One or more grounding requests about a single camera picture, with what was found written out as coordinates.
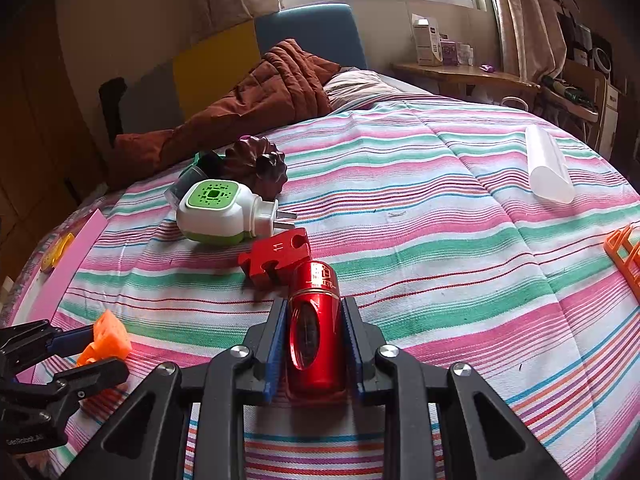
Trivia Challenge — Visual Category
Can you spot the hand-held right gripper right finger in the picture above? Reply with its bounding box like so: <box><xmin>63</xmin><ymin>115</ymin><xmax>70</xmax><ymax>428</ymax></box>
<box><xmin>341</xmin><ymin>296</ymin><xmax>571</xmax><ymax>480</ymax></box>

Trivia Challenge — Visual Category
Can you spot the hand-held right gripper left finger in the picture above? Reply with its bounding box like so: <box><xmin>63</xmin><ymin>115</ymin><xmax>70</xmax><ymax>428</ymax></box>
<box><xmin>60</xmin><ymin>296</ymin><xmax>290</xmax><ymax>480</ymax></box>

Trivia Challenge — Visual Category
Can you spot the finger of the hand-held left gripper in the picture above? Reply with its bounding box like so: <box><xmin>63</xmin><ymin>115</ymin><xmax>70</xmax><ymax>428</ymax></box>
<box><xmin>20</xmin><ymin>359</ymin><xmax>132</xmax><ymax>403</ymax></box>
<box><xmin>0</xmin><ymin>320</ymin><xmax>97</xmax><ymax>361</ymax></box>

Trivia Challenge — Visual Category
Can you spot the orange plastic block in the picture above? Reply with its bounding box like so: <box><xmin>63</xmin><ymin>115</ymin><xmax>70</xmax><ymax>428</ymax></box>
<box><xmin>76</xmin><ymin>310</ymin><xmax>134</xmax><ymax>367</ymax></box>

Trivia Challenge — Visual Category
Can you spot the shiny red metal can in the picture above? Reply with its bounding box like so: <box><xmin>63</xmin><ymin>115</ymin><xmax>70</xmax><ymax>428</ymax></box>
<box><xmin>286</xmin><ymin>260</ymin><xmax>347</xmax><ymax>395</ymax></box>

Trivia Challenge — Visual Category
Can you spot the pink storage box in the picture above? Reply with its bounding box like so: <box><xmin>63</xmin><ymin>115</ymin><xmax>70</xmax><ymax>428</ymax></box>
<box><xmin>0</xmin><ymin>209</ymin><xmax>110</xmax><ymax>386</ymax></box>

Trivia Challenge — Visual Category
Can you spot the yellow plastic piece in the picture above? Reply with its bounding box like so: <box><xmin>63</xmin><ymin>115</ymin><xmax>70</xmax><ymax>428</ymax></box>
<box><xmin>41</xmin><ymin>232</ymin><xmax>76</xmax><ymax>274</ymax></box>

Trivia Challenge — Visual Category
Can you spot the red slotted block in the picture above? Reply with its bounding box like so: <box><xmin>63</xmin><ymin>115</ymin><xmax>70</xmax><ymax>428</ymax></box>
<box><xmin>237</xmin><ymin>227</ymin><xmax>312</xmax><ymax>292</ymax></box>

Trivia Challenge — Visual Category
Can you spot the green white plug-in repellent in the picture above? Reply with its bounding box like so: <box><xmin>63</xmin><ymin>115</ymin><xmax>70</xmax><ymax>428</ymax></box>
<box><xmin>176</xmin><ymin>179</ymin><xmax>298</xmax><ymax>246</ymax></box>

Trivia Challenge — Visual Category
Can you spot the dark brown flower mold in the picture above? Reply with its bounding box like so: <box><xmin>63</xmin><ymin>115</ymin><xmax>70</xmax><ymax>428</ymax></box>
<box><xmin>223</xmin><ymin>135</ymin><xmax>289</xmax><ymax>202</ymax></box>

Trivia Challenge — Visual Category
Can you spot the dark translucent bottle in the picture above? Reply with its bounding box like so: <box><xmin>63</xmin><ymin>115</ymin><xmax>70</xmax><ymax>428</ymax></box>
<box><xmin>165</xmin><ymin>151</ymin><xmax>227</xmax><ymax>209</ymax></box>

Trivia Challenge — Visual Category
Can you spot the striped bed sheet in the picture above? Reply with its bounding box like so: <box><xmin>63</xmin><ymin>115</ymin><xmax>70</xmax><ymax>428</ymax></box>
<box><xmin>0</xmin><ymin>95</ymin><xmax>640</xmax><ymax>480</ymax></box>

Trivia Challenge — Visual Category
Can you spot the wooden wardrobe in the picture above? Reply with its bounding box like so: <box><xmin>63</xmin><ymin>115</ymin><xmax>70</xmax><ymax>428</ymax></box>
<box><xmin>0</xmin><ymin>5</ymin><xmax>117</xmax><ymax>286</ymax></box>

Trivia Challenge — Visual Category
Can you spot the black upright panel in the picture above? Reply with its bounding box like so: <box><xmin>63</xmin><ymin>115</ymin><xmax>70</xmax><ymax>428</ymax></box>
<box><xmin>98</xmin><ymin>77</ymin><xmax>127</xmax><ymax>149</ymax></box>

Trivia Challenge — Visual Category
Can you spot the brown quilted blanket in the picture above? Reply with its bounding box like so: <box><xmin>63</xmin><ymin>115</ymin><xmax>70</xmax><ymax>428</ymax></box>
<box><xmin>107</xmin><ymin>39</ymin><xmax>342</xmax><ymax>192</ymax></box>

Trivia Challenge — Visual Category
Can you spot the pale pillow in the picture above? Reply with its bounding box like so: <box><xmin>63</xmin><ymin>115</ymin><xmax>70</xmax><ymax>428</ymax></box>
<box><xmin>322</xmin><ymin>70</ymin><xmax>402</xmax><ymax>112</ymax></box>

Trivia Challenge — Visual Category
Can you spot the white plastic tube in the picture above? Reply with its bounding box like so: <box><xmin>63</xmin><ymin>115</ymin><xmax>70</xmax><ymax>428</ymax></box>
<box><xmin>524</xmin><ymin>125</ymin><xmax>575</xmax><ymax>205</ymax></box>

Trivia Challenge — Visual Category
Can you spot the orange plastic rack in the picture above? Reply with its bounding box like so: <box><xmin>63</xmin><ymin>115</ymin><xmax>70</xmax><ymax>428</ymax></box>
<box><xmin>603</xmin><ymin>224</ymin><xmax>640</xmax><ymax>306</ymax></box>

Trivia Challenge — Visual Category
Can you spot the wooden shelf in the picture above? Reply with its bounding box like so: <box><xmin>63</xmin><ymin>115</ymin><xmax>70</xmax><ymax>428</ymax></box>
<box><xmin>390</xmin><ymin>62</ymin><xmax>542</xmax><ymax>92</ymax></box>

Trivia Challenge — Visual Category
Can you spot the tall white carton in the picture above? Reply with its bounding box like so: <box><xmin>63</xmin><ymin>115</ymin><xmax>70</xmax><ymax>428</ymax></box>
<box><xmin>411</xmin><ymin>13</ymin><xmax>444</xmax><ymax>67</ymax></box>

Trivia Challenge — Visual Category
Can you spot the colourful padded headboard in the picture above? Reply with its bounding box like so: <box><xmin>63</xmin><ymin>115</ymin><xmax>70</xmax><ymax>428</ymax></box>
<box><xmin>120</xmin><ymin>3</ymin><xmax>369</xmax><ymax>137</ymax></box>

